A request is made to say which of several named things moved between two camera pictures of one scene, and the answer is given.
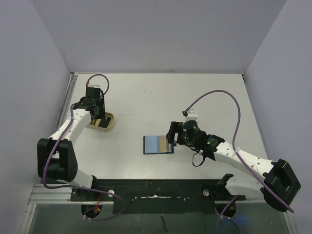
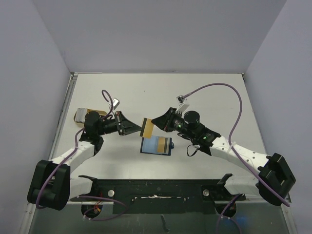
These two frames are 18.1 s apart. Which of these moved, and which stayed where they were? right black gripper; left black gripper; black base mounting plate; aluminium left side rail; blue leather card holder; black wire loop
Moved: right black gripper; black wire loop; left black gripper
Stayed: aluminium left side rail; blue leather card holder; black base mounting plate
